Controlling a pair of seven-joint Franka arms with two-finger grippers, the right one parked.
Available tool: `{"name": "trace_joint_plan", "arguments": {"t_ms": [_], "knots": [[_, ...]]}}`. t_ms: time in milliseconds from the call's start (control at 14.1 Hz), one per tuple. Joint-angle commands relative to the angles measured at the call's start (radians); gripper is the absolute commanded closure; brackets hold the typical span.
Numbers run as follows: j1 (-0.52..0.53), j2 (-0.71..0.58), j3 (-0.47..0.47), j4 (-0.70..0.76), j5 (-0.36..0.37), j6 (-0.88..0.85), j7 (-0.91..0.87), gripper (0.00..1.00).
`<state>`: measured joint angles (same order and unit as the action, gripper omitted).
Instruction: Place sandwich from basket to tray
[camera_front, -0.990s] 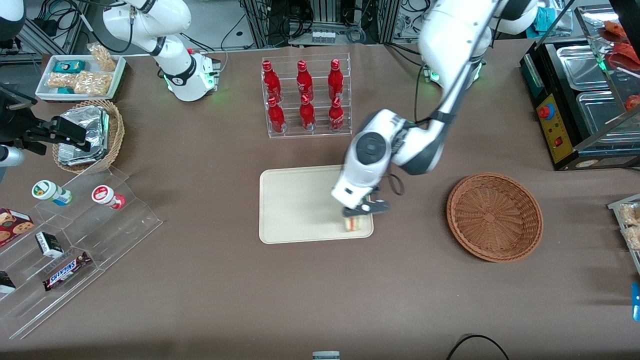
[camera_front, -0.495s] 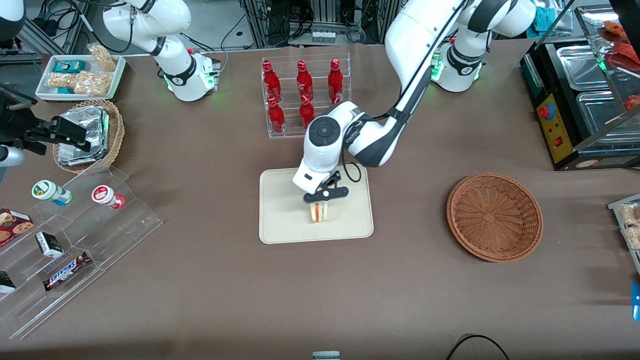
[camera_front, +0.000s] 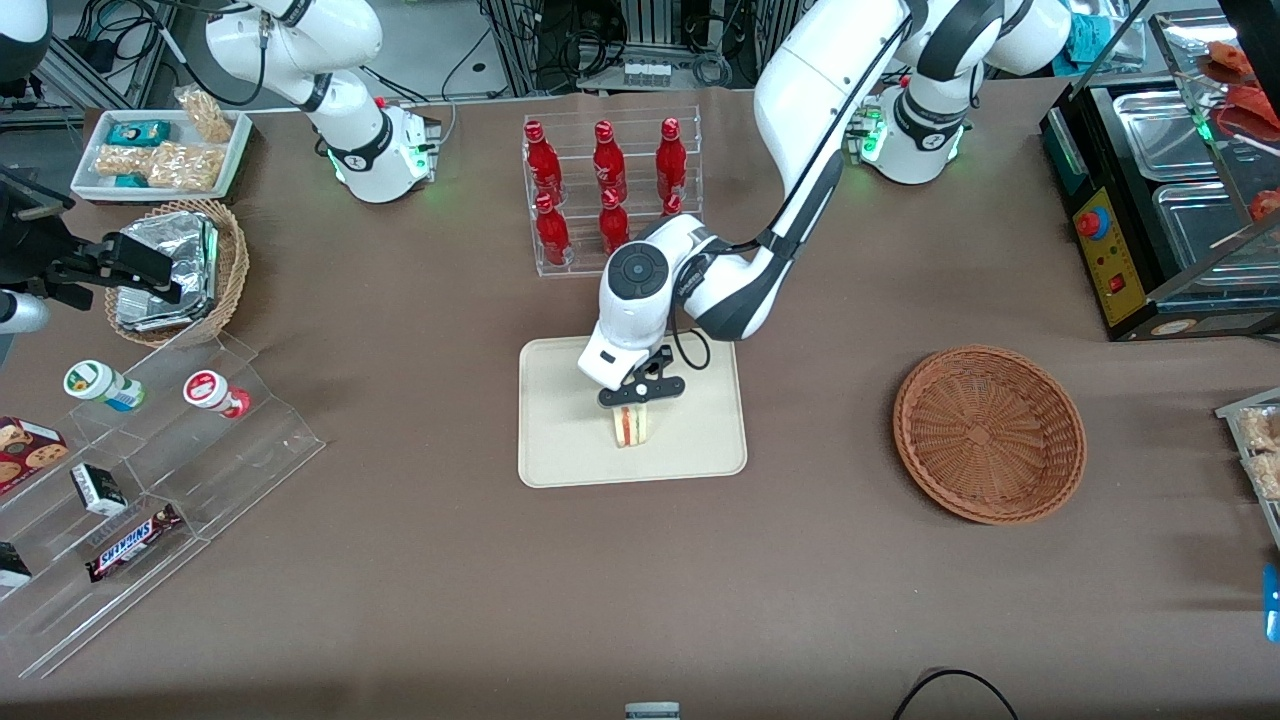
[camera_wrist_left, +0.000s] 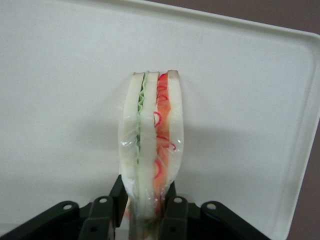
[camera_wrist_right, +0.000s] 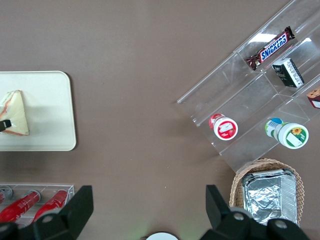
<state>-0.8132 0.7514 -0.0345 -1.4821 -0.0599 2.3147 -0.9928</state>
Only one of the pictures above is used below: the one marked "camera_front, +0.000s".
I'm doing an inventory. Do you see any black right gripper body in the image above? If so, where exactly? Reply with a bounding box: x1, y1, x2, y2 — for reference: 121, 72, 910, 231
0, 165, 77, 293

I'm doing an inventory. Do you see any triangle sandwich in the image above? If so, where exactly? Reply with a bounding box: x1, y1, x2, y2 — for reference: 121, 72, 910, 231
612, 403, 653, 450

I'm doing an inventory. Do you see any beige plastic tray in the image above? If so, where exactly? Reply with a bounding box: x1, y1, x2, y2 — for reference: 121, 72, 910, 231
517, 327, 749, 489

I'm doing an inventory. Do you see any white rectangular snack tray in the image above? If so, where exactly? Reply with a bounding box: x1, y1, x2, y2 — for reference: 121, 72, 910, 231
70, 108, 253, 204

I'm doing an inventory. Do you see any light tan wicker basket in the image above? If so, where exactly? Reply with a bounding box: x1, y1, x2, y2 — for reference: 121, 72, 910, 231
104, 198, 250, 349

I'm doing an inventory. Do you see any brown wicker basket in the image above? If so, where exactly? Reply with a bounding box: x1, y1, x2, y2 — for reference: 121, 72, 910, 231
892, 345, 1088, 526

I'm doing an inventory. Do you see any metal tray with snacks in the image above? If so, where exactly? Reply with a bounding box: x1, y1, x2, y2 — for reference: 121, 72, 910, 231
1215, 388, 1280, 551

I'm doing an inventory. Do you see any silver foil-wrapped package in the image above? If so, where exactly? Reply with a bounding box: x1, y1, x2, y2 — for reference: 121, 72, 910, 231
114, 211, 220, 333

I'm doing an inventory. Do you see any clear acrylic bottle rack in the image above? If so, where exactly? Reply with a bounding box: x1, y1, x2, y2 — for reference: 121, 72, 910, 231
522, 105, 706, 279

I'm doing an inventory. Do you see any clear bag of peanuts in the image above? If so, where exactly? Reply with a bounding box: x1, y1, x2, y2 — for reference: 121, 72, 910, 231
175, 87, 234, 144
95, 145, 152, 180
148, 142, 222, 192

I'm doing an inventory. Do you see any green-lidded yogurt cup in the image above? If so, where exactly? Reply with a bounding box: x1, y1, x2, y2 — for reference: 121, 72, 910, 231
63, 360, 146, 413

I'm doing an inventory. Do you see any red-lidded yogurt cup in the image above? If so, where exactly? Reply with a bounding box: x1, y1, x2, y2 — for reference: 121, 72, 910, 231
183, 370, 251, 419

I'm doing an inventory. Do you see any red cookie box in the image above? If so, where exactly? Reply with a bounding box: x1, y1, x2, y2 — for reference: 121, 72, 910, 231
0, 416, 69, 496

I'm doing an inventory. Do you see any small black white box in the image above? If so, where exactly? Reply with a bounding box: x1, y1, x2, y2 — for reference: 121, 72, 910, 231
70, 463, 128, 517

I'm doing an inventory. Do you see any clear acrylic stepped display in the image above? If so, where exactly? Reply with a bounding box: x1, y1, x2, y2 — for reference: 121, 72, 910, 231
0, 330, 328, 681

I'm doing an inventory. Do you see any snickers chocolate bar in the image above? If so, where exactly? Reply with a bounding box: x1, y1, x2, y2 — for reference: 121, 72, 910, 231
85, 503, 184, 583

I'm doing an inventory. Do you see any black food warmer cabinet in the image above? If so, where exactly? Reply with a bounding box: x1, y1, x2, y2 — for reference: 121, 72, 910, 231
1038, 0, 1280, 343

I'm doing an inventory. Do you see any teal cloth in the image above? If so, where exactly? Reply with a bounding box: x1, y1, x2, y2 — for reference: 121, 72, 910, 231
1064, 14, 1107, 65

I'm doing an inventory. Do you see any steel food pan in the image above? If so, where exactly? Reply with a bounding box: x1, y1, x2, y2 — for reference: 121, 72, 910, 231
1112, 90, 1217, 183
1155, 182, 1280, 294

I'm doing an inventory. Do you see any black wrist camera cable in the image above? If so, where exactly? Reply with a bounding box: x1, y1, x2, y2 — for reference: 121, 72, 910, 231
668, 324, 714, 374

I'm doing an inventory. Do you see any aluminium frame rack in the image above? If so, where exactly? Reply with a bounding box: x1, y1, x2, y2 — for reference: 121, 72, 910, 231
480, 0, 801, 96

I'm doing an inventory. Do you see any black floor cable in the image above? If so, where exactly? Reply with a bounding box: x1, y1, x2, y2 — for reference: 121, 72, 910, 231
893, 668, 1019, 720

